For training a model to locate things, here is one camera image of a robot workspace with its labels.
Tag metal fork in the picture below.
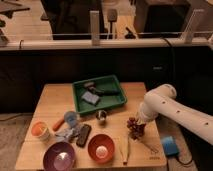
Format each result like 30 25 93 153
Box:
130 133 159 154

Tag green plastic tray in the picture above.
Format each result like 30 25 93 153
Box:
72 75 127 117

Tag purple bowl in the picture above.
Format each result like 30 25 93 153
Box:
43 142 76 171

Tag small metal cup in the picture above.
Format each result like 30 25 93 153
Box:
96 110 107 125

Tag orange and white cup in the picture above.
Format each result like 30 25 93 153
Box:
31 122 50 141

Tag red bowl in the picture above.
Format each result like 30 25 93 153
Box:
88 134 115 164

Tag wooden spatula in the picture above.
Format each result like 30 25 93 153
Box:
120 135 129 165

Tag black remote control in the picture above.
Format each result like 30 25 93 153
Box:
76 124 91 147

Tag dark brush in tray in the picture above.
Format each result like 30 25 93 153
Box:
84 82 119 96

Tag blue plastic cup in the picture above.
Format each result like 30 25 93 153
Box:
64 111 78 127

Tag blue sponge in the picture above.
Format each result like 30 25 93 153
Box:
81 91 100 105

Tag white egg in bowl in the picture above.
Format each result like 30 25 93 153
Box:
96 146 108 158

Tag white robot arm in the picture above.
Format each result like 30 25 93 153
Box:
138 84 213 145

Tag orange carrot toy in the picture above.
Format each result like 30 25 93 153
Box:
52 118 65 131

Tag dark red grape bunch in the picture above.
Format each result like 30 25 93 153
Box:
127 117 145 140

